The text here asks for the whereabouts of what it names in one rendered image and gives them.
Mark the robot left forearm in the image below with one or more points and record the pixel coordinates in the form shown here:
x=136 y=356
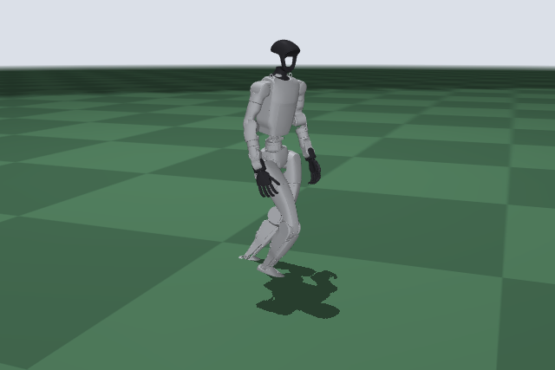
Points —
x=304 y=139

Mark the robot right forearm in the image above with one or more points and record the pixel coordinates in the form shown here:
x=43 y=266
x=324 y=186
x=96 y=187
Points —
x=251 y=138

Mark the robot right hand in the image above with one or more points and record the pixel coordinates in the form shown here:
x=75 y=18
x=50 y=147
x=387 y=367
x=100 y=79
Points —
x=264 y=179

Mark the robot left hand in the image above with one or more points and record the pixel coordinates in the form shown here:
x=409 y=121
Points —
x=315 y=168

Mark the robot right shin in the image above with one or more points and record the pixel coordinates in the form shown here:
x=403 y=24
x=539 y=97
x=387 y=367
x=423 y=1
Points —
x=280 y=245

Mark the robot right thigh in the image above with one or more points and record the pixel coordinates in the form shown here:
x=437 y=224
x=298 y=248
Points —
x=284 y=200

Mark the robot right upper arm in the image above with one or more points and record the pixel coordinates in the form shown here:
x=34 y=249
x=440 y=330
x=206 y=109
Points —
x=259 y=90

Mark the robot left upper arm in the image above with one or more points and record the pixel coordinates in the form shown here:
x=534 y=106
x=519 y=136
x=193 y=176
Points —
x=299 y=117

